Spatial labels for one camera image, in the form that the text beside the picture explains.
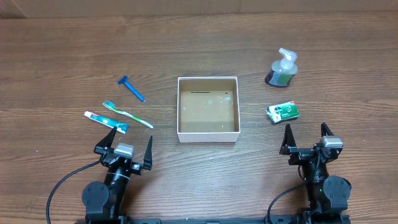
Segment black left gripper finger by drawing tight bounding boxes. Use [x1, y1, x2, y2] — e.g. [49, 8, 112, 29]
[143, 136, 153, 167]
[95, 127, 117, 149]

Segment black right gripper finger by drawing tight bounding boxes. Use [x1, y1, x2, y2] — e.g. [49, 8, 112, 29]
[321, 123, 334, 137]
[279, 124, 297, 152]

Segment white green toothpaste tube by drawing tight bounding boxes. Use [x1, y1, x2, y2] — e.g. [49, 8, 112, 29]
[84, 111, 129, 134]

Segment green soap bar pack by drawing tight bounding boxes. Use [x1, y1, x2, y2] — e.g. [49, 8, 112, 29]
[266, 101, 300, 124]

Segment green white toothbrush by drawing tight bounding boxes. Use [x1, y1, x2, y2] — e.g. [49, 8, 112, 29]
[103, 100, 154, 129]

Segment blue disposable razor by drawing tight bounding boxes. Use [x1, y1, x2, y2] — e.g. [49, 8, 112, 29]
[118, 76, 145, 102]

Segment clear soap pump bottle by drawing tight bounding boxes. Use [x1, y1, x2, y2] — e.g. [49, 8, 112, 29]
[264, 48, 298, 88]

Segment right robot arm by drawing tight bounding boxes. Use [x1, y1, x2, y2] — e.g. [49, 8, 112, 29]
[279, 123, 352, 223]

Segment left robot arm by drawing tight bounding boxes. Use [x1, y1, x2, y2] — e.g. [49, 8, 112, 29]
[81, 128, 153, 223]

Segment white cardboard box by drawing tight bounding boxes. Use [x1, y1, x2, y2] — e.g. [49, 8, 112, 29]
[177, 77, 241, 142]

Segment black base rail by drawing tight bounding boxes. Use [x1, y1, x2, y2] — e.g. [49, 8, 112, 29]
[76, 214, 351, 224]

